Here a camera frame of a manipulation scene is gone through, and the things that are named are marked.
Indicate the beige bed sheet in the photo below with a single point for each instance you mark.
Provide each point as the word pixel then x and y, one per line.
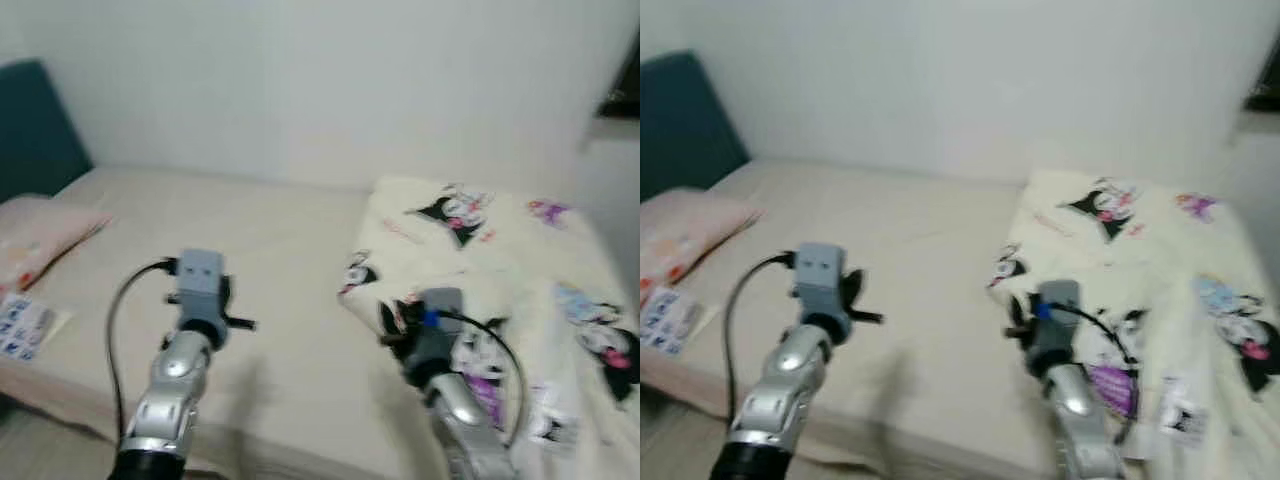
pixel 280 250
pixel 920 240

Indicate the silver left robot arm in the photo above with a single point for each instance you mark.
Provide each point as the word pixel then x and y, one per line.
pixel 170 400
pixel 785 395

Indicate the cream cartoon print quilt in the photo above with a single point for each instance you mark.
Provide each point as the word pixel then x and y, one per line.
pixel 1170 255
pixel 520 260

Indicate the pink patterned pillow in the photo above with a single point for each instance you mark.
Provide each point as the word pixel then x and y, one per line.
pixel 45 235
pixel 690 230

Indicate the white blue paperback book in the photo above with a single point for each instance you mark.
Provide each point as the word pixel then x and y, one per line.
pixel 25 325
pixel 672 320

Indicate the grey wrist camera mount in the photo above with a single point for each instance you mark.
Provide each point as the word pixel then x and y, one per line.
pixel 438 335
pixel 1058 325
pixel 820 275
pixel 200 280

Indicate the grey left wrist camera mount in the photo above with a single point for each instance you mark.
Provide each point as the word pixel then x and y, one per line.
pixel 200 280
pixel 820 275

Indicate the teal upholstered headboard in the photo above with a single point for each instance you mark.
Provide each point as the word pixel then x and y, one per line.
pixel 35 130
pixel 690 130

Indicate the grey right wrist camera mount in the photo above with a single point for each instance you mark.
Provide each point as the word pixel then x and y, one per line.
pixel 438 335
pixel 1058 325

